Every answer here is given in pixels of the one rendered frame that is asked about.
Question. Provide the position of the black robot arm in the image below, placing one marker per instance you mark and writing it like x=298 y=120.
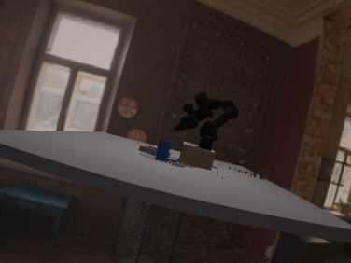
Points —
x=211 y=128

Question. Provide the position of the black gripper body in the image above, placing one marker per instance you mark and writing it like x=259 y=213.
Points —
x=195 y=119

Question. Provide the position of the blue square cup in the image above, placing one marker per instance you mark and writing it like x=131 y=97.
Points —
x=163 y=150

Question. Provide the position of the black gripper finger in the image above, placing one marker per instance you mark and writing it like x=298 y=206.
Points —
x=186 y=125
x=180 y=123

